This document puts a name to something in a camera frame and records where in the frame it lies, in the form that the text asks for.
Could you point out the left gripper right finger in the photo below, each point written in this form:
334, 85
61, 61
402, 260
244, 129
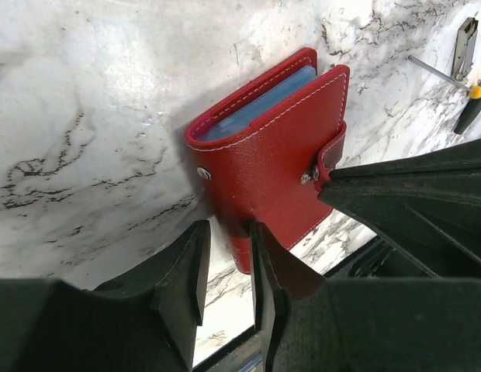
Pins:
353, 322

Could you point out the yellow black handled screwdriver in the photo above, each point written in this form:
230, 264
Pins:
473, 106

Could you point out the red leather card holder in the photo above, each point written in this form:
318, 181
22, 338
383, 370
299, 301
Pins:
265, 151

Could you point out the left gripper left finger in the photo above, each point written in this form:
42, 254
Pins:
143, 320

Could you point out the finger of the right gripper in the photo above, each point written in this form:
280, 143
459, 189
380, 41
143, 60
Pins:
427, 207

